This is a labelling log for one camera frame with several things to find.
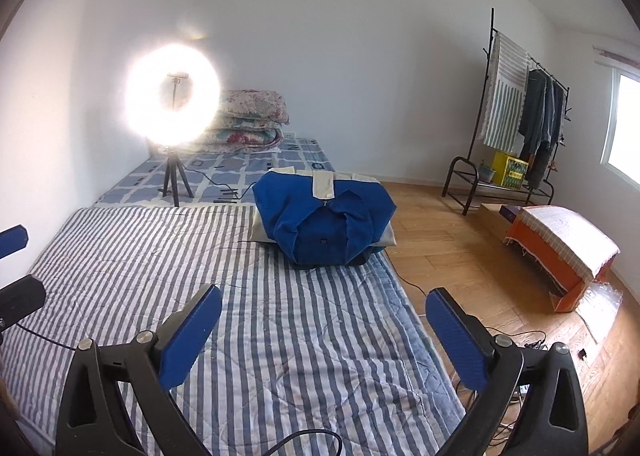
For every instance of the flat cardboard box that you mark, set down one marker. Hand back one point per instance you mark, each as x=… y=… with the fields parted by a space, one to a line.
x=492 y=221

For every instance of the dark hanging clothes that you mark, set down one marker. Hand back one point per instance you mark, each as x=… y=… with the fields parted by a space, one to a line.
x=540 y=126

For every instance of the window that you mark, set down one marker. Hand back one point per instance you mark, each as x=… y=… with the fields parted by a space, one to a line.
x=625 y=126

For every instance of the dark blue clothes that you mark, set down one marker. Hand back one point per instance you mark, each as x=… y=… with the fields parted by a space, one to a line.
x=369 y=256

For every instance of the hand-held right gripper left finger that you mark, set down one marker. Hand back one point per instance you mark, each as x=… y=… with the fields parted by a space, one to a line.
x=190 y=336

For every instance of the white cloth cover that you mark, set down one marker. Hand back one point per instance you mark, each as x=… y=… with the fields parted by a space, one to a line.
x=570 y=231

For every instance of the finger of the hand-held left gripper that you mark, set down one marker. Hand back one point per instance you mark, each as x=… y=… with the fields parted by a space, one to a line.
x=12 y=241
x=20 y=298

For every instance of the yellow crate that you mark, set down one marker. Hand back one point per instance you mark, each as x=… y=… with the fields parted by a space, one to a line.
x=510 y=171

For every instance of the blue striped quilt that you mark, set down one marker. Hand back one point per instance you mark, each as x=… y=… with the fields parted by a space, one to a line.
x=280 y=326

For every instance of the orange box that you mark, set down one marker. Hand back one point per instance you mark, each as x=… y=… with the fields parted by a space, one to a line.
x=550 y=261

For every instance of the beige and blue work jacket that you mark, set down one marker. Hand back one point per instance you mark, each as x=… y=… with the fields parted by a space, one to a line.
x=310 y=221

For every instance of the black clothes rack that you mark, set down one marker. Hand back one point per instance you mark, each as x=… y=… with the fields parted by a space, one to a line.
x=492 y=18

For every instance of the dark blue box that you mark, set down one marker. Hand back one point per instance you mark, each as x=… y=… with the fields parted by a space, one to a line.
x=512 y=212

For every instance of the white power strip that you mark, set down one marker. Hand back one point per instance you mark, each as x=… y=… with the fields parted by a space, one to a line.
x=523 y=389

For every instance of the blue checkered bed sheet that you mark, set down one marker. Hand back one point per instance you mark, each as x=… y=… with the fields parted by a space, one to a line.
x=220 y=171

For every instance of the clear plastic sheet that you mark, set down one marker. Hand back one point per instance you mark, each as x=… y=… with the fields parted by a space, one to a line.
x=602 y=308

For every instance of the black tripod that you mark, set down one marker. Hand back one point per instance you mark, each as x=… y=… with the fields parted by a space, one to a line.
x=173 y=171

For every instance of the folded floral quilts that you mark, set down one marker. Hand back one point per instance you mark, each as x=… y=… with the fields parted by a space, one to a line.
x=250 y=121

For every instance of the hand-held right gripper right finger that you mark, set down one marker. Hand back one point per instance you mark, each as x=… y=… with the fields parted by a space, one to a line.
x=455 y=341

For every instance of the striped hanging cloth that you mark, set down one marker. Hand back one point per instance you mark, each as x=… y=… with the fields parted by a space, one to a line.
x=502 y=96

